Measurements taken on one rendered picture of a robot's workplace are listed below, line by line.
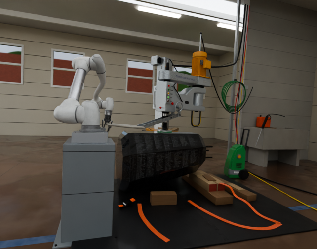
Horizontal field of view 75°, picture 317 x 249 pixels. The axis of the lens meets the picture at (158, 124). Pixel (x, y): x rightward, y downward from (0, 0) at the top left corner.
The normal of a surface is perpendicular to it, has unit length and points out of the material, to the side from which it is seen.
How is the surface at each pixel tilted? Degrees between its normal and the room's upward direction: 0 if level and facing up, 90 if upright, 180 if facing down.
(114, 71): 90
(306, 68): 90
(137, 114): 90
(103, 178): 90
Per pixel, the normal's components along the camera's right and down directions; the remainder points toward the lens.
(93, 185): 0.30, 0.07
